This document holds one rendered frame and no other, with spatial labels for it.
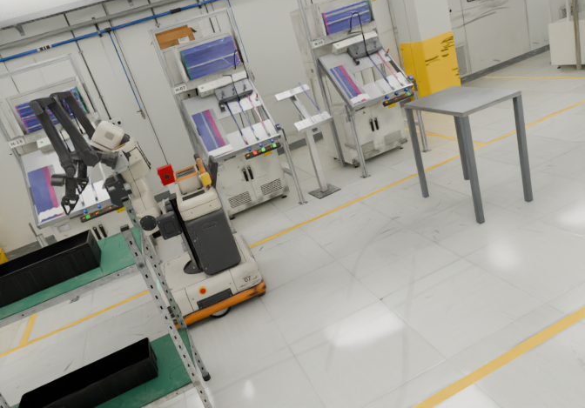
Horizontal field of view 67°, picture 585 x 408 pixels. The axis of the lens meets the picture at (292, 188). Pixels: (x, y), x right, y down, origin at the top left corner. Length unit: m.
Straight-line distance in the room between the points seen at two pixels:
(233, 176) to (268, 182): 0.36
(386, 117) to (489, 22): 3.44
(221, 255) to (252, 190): 1.64
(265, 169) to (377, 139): 1.27
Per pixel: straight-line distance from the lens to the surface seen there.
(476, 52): 7.75
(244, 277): 2.94
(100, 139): 2.84
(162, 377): 2.22
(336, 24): 4.76
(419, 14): 6.47
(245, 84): 4.28
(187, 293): 2.94
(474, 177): 3.16
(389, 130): 4.93
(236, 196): 4.41
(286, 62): 6.14
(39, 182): 4.25
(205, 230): 2.81
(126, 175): 2.90
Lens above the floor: 1.60
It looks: 20 degrees down
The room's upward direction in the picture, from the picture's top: 17 degrees counter-clockwise
